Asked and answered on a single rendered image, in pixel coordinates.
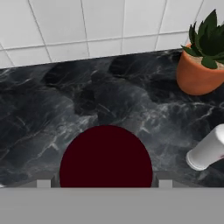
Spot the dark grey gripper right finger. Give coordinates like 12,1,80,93
151,171,196,188

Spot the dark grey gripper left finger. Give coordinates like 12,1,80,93
17,171,61,188

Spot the dark red round drink can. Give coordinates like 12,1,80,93
59,124,154,188

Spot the potted plant in terracotta pot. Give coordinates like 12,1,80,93
176,8,224,96

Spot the white cylindrical drink bottle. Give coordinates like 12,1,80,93
185,123,224,172

